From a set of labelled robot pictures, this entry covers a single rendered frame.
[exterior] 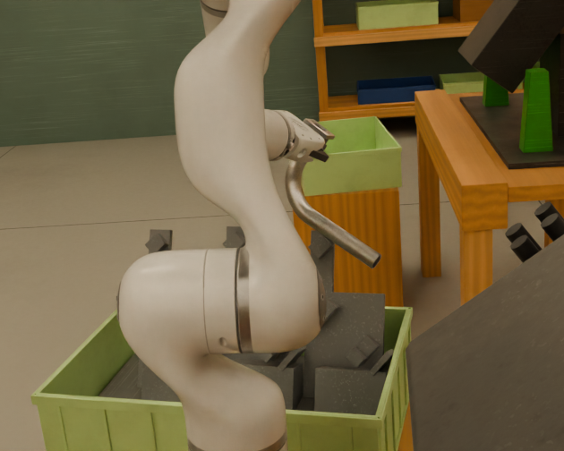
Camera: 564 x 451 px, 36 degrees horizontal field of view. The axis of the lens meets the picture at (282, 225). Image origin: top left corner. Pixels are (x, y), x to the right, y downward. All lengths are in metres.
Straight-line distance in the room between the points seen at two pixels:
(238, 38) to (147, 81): 6.76
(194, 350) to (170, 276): 0.09
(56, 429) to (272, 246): 0.80
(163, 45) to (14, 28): 1.26
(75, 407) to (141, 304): 0.65
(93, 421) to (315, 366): 0.42
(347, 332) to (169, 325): 0.75
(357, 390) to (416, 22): 5.52
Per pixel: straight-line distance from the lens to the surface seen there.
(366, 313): 1.66
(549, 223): 0.42
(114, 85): 7.76
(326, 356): 1.68
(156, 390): 1.73
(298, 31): 7.49
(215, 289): 0.95
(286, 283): 0.94
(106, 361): 1.84
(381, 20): 6.93
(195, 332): 0.96
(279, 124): 1.41
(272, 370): 1.65
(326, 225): 1.60
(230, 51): 0.95
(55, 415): 1.62
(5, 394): 3.76
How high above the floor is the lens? 1.71
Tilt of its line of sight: 19 degrees down
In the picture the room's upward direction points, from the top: 5 degrees counter-clockwise
